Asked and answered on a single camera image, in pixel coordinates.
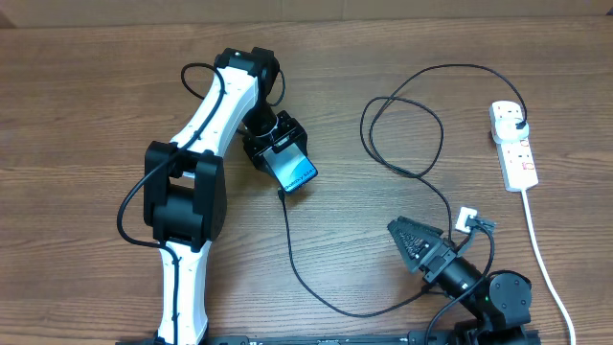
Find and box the blue Samsung Galaxy smartphone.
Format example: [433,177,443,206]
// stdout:
[263,144,318,194]

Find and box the black USB charging cable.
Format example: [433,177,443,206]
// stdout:
[277,63,529,319]

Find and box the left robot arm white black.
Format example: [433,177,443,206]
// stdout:
[143,47,317,344]

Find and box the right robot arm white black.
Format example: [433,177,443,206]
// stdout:
[387,216,541,345]

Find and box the white charger plug adapter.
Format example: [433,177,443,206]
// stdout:
[491,119,530,145]

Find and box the white power strip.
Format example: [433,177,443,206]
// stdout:
[488,101,538,192]

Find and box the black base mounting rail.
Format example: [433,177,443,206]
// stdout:
[115,331,541,345]

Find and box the white power strip cord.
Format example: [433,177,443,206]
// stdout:
[519,189,578,345]

